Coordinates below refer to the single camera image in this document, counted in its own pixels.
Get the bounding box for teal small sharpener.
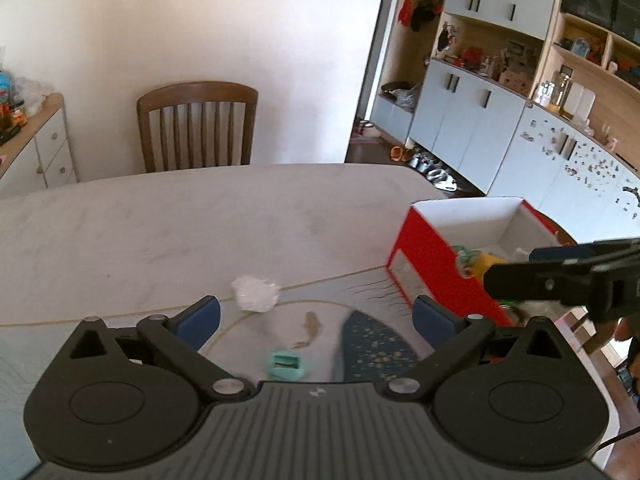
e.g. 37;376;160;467
268;351;306;382

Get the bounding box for red cardboard box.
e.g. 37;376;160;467
386;197;560;326

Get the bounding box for yellow small box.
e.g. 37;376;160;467
470;252;506;282

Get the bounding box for light blue cabinet wall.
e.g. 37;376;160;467
366;0;639;242

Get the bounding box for white crumpled tissue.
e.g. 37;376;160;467
231;275;281;313

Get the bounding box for white sideboard with drawers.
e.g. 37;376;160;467
0;93;78;198

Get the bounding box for white sneakers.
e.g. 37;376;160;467
425;168;458;193

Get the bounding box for green round foil packet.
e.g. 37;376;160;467
451;245;482;278

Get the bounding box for wooden chair behind table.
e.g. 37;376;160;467
137;81;259;172

